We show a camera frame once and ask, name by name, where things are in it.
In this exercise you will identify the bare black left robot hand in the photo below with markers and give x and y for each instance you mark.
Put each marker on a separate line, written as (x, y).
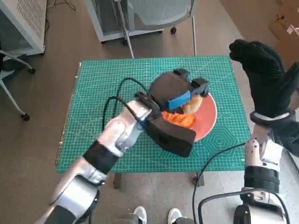
(168, 88)

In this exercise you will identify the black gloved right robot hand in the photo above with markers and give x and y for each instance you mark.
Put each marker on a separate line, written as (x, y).
(268, 84)

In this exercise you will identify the round toy bread bun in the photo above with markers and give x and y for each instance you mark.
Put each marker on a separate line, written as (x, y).
(192, 105)

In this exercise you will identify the long striped toy bread loaf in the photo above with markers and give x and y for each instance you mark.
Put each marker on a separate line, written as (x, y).
(180, 119)

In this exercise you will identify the pink bowl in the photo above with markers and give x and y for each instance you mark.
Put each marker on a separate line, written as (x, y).
(208, 116)

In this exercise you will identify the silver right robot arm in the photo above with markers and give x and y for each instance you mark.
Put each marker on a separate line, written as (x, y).
(259, 175)

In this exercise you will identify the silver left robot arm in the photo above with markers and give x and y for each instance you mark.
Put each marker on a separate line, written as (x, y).
(121, 130)

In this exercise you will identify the brown cardboard box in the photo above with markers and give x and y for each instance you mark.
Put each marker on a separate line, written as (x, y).
(285, 35)

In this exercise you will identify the green cutting mat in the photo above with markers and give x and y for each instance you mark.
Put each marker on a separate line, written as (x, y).
(105, 77)

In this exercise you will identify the grey mesh chair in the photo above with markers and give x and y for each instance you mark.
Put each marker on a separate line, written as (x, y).
(163, 11)

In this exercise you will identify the white perforated wheeled cabinet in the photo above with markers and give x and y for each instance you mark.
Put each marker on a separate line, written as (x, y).
(109, 18)

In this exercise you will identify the dark table leg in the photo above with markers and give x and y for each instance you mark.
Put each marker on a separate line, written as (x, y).
(199, 179)
(117, 180)

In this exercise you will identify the white left robot foot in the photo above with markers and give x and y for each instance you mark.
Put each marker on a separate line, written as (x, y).
(140, 213)

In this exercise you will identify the grey right robot leg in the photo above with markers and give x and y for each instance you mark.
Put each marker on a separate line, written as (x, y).
(185, 221)

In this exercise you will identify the large white perforated cabinet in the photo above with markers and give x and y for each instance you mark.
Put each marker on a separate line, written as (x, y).
(28, 23)

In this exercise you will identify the grey office chair with casters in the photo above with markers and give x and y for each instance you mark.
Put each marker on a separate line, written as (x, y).
(11, 60)

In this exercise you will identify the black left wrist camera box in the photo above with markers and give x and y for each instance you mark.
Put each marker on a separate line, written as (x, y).
(172, 137)

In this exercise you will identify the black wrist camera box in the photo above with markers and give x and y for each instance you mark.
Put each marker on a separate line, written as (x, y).
(289, 140)
(172, 137)

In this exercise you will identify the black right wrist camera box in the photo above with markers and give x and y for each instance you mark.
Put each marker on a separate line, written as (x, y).
(289, 140)

